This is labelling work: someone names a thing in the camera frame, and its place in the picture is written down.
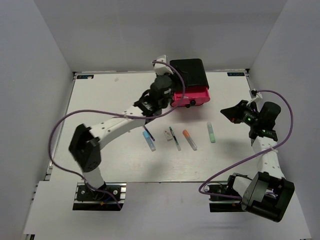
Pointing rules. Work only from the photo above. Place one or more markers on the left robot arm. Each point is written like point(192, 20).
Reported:
point(88, 141)

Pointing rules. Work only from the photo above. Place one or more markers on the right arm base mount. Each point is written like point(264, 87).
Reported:
point(226, 196)

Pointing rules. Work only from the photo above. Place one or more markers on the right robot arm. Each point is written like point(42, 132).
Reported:
point(268, 194)

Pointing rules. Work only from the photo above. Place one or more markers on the black drawer cabinet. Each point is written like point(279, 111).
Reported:
point(192, 71)

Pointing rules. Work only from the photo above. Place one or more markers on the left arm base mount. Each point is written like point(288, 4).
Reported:
point(86, 199)

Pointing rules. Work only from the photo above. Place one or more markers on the orange cap glue stick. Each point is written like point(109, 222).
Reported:
point(189, 139)

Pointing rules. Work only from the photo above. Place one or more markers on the small white eraser box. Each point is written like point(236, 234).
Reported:
point(168, 135)

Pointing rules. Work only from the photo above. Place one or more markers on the right dark table label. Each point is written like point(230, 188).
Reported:
point(236, 74)

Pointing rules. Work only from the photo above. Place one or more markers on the red pen refill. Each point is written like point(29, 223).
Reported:
point(185, 97)

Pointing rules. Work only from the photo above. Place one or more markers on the left dark table label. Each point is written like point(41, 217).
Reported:
point(84, 77)

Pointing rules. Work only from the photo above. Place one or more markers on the pink top drawer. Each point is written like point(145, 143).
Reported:
point(201, 94)

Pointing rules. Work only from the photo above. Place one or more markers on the green cap glue stick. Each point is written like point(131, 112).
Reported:
point(211, 132)

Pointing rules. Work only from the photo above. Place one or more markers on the blue cap glue stick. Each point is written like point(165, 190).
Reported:
point(149, 141)

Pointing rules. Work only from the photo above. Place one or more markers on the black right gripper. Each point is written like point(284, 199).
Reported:
point(234, 113)

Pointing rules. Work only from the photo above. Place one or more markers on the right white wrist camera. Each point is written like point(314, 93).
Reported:
point(256, 96)

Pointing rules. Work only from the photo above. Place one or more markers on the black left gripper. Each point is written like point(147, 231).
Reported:
point(178, 81)

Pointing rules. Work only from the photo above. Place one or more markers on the dark table label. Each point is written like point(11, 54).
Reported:
point(236, 74)
point(84, 77)

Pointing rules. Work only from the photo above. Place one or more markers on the green pen refill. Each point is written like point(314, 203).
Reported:
point(175, 139)

